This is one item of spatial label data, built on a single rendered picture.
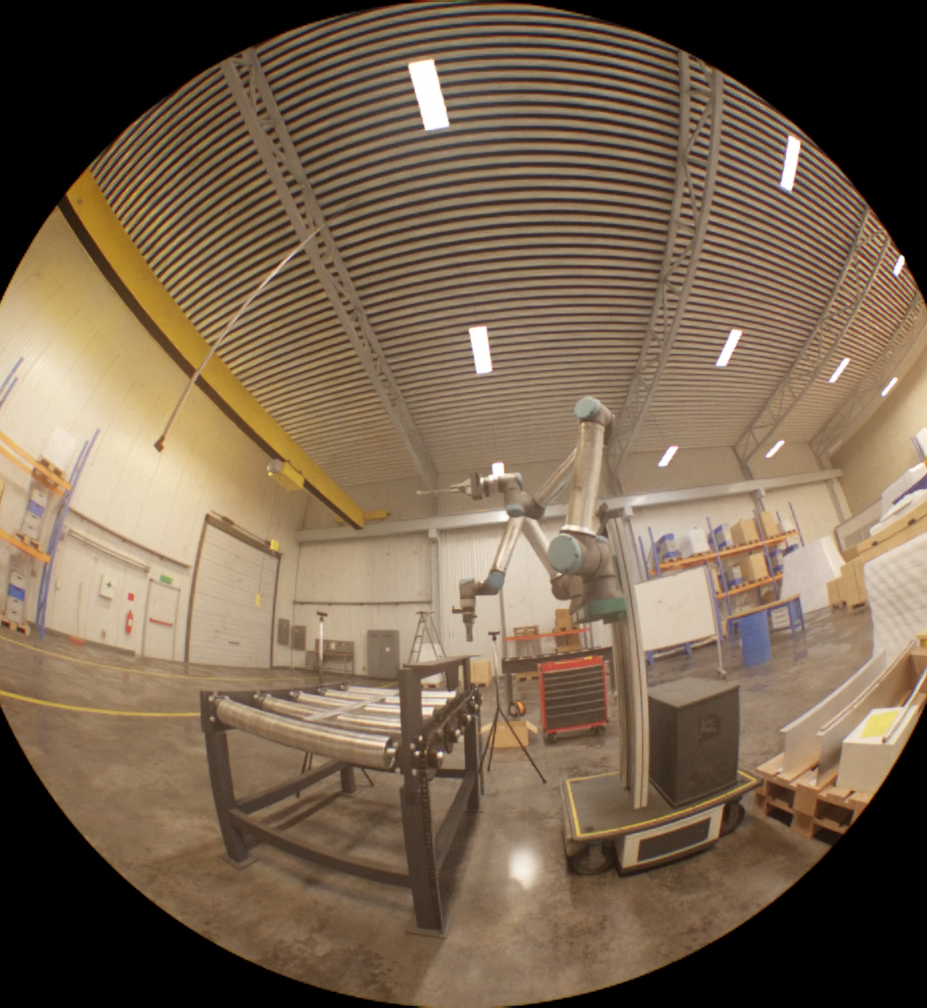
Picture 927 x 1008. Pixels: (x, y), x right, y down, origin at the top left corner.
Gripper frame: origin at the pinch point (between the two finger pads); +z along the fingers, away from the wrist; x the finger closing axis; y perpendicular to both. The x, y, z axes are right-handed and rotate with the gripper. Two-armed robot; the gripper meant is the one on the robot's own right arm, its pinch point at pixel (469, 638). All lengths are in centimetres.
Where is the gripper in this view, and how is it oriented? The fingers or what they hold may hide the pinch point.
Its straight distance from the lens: 178.9
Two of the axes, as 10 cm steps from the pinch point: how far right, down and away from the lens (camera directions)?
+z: 0.4, 9.0, -4.3
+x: 1.6, 4.2, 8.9
